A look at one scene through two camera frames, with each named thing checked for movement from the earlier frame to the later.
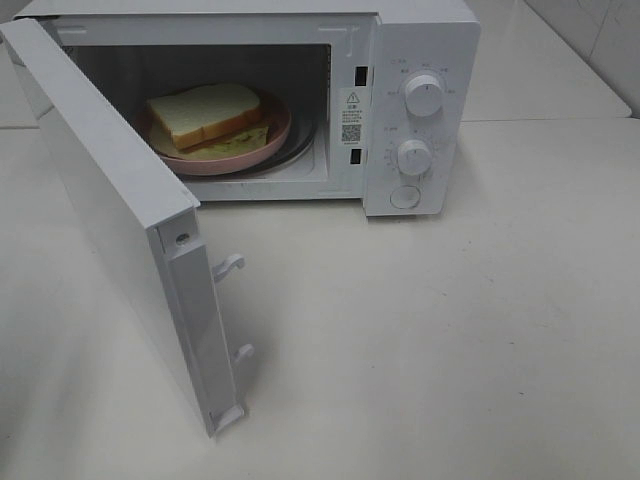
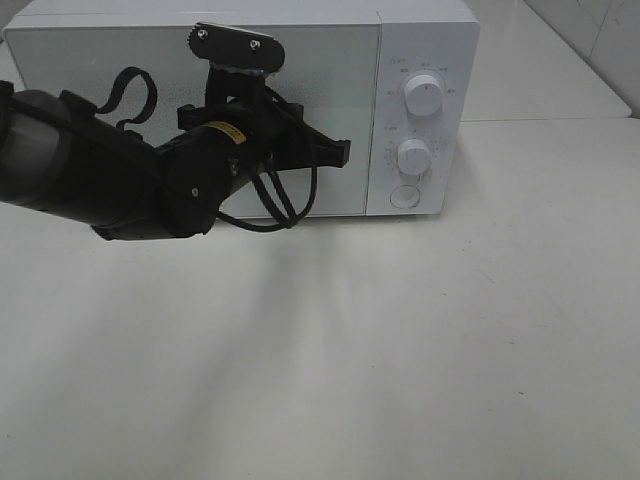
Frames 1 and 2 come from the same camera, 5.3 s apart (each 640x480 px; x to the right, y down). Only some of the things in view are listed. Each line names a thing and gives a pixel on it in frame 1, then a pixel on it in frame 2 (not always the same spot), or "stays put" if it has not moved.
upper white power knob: (424, 94) stays put
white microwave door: (146, 219) to (326, 70)
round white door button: (405, 197) stays put
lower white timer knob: (414, 157) stays put
